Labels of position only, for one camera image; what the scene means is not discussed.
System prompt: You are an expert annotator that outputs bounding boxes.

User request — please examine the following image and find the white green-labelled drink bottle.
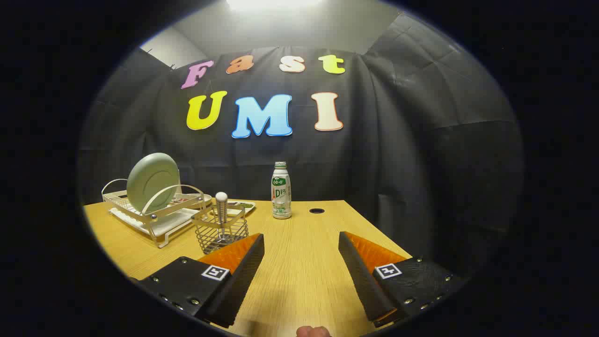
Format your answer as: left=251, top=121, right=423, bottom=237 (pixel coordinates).
left=271, top=161, right=292, bottom=220

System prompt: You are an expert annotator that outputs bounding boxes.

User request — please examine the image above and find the pale green plate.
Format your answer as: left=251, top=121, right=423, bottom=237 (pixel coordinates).
left=126, top=153, right=181, bottom=214

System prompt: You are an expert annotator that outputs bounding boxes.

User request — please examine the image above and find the black backdrop cloth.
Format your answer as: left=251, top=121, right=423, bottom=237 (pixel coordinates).
left=77, top=12, right=525, bottom=281

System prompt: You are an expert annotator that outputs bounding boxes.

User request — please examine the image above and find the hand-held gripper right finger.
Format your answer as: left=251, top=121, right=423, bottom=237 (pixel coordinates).
left=338, top=231, right=468, bottom=328

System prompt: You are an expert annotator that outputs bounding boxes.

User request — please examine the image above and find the white-tipped spoon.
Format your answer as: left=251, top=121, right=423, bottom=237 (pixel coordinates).
left=215, top=191, right=229, bottom=239

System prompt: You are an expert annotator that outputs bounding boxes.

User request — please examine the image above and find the white divided tray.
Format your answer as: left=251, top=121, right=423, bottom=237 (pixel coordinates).
left=213, top=200, right=256, bottom=217

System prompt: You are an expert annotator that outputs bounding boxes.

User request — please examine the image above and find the ceiling light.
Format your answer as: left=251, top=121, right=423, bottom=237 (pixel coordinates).
left=226, top=0, right=323, bottom=12

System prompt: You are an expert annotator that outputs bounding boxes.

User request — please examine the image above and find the white wire dish rack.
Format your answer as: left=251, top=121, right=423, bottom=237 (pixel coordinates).
left=102, top=179, right=213, bottom=249

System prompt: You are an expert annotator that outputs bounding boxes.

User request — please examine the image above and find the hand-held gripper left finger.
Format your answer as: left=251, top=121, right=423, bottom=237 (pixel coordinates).
left=129, top=233, right=265, bottom=329

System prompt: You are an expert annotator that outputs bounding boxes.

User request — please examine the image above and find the metal wire basket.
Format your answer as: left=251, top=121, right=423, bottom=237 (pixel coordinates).
left=191, top=202, right=249, bottom=255

